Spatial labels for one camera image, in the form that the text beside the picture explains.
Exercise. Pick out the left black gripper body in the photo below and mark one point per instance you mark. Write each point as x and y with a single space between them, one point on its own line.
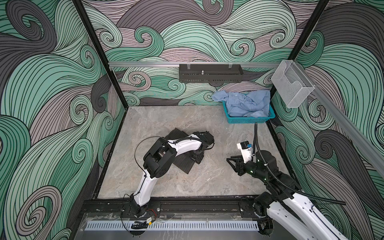
196 157

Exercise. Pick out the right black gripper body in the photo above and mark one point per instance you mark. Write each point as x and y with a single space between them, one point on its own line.
250 168

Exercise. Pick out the dark grey pinstripe shirt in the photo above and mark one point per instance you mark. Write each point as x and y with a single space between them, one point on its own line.
183 161

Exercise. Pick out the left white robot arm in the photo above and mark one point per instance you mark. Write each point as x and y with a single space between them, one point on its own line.
160 157

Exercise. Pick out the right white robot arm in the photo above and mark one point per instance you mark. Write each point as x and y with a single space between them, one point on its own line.
284 200

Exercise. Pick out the teal plastic basket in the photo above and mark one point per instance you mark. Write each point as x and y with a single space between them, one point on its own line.
248 120

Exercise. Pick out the light blue shirt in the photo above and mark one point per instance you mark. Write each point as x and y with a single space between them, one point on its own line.
252 105

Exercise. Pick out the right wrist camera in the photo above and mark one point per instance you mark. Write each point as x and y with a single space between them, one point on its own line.
246 150

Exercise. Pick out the white slotted cable duct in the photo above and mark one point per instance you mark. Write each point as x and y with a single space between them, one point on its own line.
175 226

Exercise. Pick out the black perforated wall tray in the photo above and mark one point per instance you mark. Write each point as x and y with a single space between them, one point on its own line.
210 73

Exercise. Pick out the clear plastic wall bin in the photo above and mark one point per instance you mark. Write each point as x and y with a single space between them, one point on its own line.
292 83

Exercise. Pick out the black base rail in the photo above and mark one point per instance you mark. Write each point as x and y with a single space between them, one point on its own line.
160 206

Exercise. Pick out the aluminium right rail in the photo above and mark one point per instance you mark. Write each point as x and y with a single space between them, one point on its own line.
329 94

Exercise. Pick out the black left corner post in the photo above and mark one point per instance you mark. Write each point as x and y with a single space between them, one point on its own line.
95 41

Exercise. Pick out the black corner post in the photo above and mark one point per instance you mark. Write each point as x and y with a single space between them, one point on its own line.
309 27
95 41

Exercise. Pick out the black right corner post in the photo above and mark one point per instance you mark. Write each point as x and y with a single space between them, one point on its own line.
309 27

